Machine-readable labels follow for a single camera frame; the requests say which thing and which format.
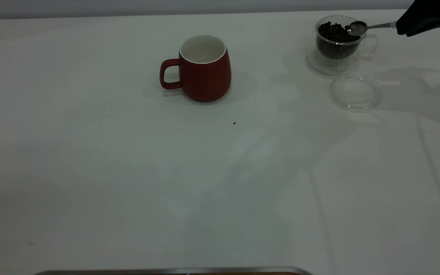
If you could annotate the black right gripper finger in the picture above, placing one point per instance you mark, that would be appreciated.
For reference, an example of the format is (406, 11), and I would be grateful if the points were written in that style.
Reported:
(430, 13)
(426, 28)

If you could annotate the dark coffee beans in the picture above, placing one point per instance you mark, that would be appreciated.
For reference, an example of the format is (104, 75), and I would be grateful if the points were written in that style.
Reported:
(334, 42)

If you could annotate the clear glass cup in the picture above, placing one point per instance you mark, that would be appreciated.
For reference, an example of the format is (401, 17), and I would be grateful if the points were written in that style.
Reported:
(342, 65)

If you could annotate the small clear glass dish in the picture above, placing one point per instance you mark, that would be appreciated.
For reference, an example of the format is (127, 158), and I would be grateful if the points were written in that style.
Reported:
(353, 105)

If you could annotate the red ceramic mug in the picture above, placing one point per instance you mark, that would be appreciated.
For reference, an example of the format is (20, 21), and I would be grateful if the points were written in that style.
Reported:
(208, 82)

